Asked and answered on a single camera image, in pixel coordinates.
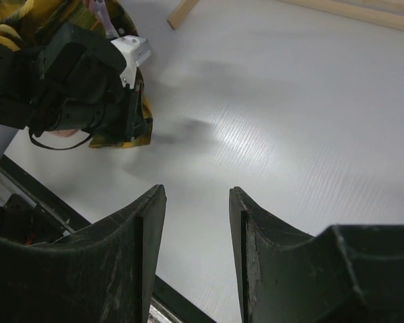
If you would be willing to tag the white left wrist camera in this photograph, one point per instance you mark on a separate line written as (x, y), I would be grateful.
(136, 51)

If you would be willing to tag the aluminium frame base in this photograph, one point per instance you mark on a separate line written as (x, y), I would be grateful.
(31, 214)

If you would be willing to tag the wooden clothes rack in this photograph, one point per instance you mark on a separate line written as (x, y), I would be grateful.
(387, 16)

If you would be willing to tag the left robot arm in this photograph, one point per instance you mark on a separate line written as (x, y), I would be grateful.
(79, 81)

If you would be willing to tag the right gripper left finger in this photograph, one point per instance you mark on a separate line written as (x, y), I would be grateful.
(104, 272)

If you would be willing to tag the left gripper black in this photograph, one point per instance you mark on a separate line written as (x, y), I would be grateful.
(122, 122)

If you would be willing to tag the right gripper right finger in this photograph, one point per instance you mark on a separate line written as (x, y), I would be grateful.
(347, 273)

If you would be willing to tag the yellow plaid shirt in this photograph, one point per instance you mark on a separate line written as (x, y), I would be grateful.
(27, 24)

